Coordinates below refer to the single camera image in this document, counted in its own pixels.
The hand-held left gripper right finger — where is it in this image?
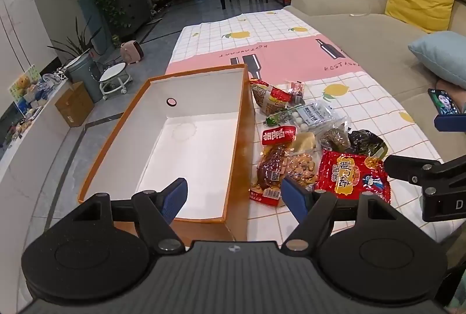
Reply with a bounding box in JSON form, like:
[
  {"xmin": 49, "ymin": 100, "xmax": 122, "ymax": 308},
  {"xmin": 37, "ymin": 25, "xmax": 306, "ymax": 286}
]
[{"xmin": 281, "ymin": 176, "xmax": 397, "ymax": 253}]

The orange cardboard box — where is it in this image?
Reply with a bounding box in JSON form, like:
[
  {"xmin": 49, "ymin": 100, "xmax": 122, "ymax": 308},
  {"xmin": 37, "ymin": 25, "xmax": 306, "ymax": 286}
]
[{"xmin": 77, "ymin": 63, "xmax": 255, "ymax": 242}]

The pink heater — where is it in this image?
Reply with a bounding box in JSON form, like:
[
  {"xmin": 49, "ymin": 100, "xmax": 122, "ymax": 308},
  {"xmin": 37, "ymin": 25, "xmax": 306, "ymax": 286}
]
[{"xmin": 120, "ymin": 40, "xmax": 145, "ymax": 65}]

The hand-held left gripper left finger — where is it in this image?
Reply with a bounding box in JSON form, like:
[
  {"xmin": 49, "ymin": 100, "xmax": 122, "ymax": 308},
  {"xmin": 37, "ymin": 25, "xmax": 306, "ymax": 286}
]
[{"xmin": 75, "ymin": 177, "xmax": 189, "ymax": 253}]

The red label dried meat packet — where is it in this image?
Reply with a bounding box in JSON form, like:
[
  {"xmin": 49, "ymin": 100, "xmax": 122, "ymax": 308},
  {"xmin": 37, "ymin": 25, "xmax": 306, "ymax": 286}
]
[{"xmin": 249, "ymin": 125, "xmax": 297, "ymax": 207}]

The clear packet of white balls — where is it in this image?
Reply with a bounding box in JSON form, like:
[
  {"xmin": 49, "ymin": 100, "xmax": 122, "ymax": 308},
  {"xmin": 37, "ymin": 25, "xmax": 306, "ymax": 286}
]
[{"xmin": 289, "ymin": 100, "xmax": 337, "ymax": 129}]

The red cartoon snack packet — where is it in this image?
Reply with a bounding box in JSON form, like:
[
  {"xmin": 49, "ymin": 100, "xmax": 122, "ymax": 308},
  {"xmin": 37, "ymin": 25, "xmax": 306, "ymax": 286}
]
[{"xmin": 314, "ymin": 149, "xmax": 392, "ymax": 204}]

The small clear candy packet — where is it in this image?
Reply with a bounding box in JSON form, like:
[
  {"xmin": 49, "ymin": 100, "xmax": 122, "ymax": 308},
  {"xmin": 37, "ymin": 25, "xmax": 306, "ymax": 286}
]
[{"xmin": 287, "ymin": 80, "xmax": 306, "ymax": 105}]

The white marble tv bench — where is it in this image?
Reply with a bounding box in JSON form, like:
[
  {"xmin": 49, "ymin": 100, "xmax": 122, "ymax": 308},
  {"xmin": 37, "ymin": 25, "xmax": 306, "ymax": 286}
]
[{"xmin": 0, "ymin": 79, "xmax": 91, "ymax": 198}]

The printed checked tablecloth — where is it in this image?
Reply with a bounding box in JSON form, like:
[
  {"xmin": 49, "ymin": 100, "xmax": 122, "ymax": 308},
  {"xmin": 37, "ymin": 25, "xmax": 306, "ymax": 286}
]
[{"xmin": 165, "ymin": 6, "xmax": 459, "ymax": 253}]

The clear packet of seeds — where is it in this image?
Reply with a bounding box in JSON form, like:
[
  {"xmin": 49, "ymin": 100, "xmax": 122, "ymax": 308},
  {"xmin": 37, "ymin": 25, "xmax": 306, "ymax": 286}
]
[{"xmin": 317, "ymin": 115, "xmax": 352, "ymax": 154}]

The smartphone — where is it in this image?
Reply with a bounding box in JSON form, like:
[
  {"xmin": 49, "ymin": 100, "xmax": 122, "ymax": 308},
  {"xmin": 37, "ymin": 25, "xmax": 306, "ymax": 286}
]
[{"xmin": 428, "ymin": 88, "xmax": 460, "ymax": 116}]

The dark seed packet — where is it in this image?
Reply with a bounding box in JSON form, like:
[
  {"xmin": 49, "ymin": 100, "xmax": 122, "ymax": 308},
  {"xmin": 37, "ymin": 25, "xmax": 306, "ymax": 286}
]
[{"xmin": 347, "ymin": 129, "xmax": 388, "ymax": 159}]

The grey cabinet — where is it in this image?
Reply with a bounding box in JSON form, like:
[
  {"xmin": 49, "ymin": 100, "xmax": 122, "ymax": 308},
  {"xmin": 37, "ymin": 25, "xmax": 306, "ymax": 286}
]
[{"xmin": 109, "ymin": 0, "xmax": 151, "ymax": 40}]

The gold packet of mixed nuts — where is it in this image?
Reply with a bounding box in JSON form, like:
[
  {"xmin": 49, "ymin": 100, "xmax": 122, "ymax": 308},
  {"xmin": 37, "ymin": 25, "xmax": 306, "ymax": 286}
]
[{"xmin": 282, "ymin": 132, "xmax": 318, "ymax": 191}]

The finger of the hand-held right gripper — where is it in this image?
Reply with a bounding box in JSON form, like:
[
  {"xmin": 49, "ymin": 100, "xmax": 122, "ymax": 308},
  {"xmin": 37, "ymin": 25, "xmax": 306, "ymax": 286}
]
[
  {"xmin": 384, "ymin": 154, "xmax": 466, "ymax": 191},
  {"xmin": 434, "ymin": 114, "xmax": 466, "ymax": 130}
]

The light blue pillow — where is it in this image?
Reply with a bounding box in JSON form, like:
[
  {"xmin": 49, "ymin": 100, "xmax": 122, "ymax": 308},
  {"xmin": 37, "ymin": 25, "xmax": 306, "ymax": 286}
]
[{"xmin": 408, "ymin": 31, "xmax": 466, "ymax": 91}]

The red yellow striped stick packet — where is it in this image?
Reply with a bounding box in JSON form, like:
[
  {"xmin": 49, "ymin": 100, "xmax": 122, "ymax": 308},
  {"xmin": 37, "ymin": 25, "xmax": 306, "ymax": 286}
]
[{"xmin": 249, "ymin": 79, "xmax": 294, "ymax": 107}]

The grey trash bin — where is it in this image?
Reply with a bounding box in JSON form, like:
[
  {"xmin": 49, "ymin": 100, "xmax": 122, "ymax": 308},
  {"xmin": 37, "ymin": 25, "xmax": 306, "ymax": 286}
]
[{"xmin": 65, "ymin": 54, "xmax": 104, "ymax": 103}]

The brown cardboard carton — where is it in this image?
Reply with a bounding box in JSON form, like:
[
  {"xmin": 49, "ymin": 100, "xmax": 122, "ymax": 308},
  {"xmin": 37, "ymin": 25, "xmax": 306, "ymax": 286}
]
[{"xmin": 54, "ymin": 81, "xmax": 96, "ymax": 128}]

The teddy bear photo card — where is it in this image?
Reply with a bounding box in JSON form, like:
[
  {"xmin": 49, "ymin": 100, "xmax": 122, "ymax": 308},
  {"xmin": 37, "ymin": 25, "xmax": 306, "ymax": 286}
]
[{"xmin": 8, "ymin": 64, "xmax": 40, "ymax": 116}]

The spiky potted plant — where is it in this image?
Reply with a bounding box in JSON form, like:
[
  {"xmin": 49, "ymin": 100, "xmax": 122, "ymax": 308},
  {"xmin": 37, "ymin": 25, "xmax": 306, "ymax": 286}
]
[{"xmin": 47, "ymin": 17, "xmax": 104, "ymax": 61}]

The green snack roll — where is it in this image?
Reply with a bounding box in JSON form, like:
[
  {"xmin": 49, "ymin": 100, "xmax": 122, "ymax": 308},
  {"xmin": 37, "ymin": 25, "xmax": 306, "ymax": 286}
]
[{"xmin": 265, "ymin": 109, "xmax": 294, "ymax": 127}]

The beige sofa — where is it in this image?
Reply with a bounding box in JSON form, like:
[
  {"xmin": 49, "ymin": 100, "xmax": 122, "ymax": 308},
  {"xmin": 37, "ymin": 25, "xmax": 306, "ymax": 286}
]
[{"xmin": 289, "ymin": 0, "xmax": 466, "ymax": 169}]

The white wheeled stool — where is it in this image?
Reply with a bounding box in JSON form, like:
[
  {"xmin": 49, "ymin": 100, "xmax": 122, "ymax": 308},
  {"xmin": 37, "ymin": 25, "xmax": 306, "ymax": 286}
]
[{"xmin": 98, "ymin": 63, "xmax": 132, "ymax": 101}]

